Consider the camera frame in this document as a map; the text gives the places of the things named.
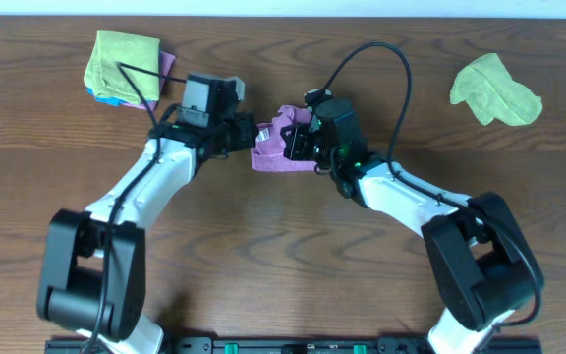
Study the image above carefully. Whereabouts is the folded blue cloth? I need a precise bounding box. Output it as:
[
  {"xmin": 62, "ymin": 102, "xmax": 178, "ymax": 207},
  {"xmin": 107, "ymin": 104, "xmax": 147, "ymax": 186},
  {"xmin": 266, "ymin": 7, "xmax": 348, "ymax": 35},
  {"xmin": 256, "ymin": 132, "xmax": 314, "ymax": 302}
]
[{"xmin": 86, "ymin": 88, "xmax": 124, "ymax": 106}]

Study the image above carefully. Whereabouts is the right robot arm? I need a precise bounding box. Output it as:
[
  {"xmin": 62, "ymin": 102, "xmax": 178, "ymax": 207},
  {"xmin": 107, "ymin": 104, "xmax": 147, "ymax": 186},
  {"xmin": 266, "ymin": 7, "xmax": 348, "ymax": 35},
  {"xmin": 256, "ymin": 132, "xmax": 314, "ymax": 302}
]
[{"xmin": 281, "ymin": 124, "xmax": 544, "ymax": 353}]

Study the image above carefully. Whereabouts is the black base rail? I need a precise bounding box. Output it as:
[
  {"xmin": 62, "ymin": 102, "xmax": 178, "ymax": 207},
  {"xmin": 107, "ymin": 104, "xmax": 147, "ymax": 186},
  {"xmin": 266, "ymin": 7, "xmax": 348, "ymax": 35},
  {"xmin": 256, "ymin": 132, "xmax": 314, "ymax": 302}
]
[{"xmin": 44, "ymin": 336, "xmax": 543, "ymax": 354}]

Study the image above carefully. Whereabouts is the right black cable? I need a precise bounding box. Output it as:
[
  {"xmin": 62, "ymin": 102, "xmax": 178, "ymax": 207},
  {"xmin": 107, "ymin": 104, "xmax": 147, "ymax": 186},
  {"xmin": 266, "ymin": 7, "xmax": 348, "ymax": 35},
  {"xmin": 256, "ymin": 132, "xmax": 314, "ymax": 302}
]
[{"xmin": 319, "ymin": 40, "xmax": 544, "ymax": 329}]

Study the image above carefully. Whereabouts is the folded green cloth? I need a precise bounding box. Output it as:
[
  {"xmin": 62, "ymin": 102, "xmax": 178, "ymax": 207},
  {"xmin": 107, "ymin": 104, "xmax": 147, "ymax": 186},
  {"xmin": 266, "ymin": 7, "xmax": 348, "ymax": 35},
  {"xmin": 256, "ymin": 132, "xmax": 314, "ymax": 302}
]
[{"xmin": 84, "ymin": 30, "xmax": 160, "ymax": 104}]

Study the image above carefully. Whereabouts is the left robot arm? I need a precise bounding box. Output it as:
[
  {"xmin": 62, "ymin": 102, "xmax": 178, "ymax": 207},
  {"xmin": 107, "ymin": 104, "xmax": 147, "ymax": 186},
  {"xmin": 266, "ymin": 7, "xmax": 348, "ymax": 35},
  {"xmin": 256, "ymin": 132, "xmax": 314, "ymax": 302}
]
[{"xmin": 36, "ymin": 112, "xmax": 258, "ymax": 353}]

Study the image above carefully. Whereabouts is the crumpled green cloth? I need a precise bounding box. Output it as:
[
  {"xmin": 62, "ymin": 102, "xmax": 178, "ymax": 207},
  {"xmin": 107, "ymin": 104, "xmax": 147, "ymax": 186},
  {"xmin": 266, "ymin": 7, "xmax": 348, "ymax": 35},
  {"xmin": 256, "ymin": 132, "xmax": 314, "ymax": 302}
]
[{"xmin": 449, "ymin": 53, "xmax": 543, "ymax": 127}]

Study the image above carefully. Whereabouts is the purple microfiber cloth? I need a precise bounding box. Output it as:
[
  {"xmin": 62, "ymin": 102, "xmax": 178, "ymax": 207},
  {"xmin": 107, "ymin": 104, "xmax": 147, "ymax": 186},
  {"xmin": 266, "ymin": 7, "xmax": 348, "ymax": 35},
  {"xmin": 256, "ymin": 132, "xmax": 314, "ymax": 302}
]
[{"xmin": 251, "ymin": 105, "xmax": 315, "ymax": 172}]

